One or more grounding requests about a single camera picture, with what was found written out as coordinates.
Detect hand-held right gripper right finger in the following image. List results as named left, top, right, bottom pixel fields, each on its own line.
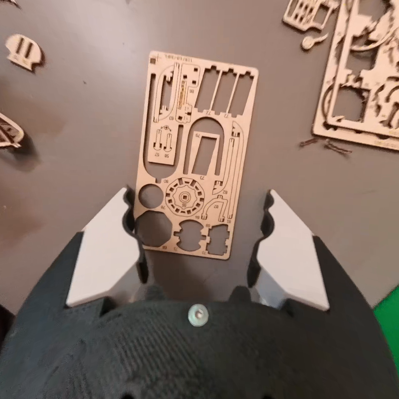
left=247, top=188, right=331, bottom=312

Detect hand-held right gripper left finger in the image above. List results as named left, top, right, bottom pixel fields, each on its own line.
left=65, top=186, right=149, bottom=308

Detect narrow wooden puzzle sheet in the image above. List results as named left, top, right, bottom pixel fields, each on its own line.
left=135, top=51, right=260, bottom=261

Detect grey desk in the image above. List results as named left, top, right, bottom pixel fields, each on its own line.
left=0, top=0, right=399, bottom=339

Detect green sheet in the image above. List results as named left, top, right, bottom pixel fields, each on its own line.
left=372, top=286, right=399, bottom=339

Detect dark wooden splinters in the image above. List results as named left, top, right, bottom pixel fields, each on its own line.
left=299, top=138, right=353, bottom=155

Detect pointed engraved wooden piece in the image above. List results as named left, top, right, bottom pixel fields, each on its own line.
left=0, top=112, right=24, bottom=149

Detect large wooden puzzle sheet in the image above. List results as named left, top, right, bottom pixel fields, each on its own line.
left=313, top=0, right=399, bottom=152

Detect slotted rounded wooden piece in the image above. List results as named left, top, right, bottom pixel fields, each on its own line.
left=6, top=33, right=45, bottom=71

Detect small curved wooden piece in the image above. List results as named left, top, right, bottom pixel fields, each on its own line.
left=300, top=32, right=330, bottom=51

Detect wooden puzzle sheet fragment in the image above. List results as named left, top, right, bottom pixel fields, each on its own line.
left=282, top=0, right=340, bottom=32

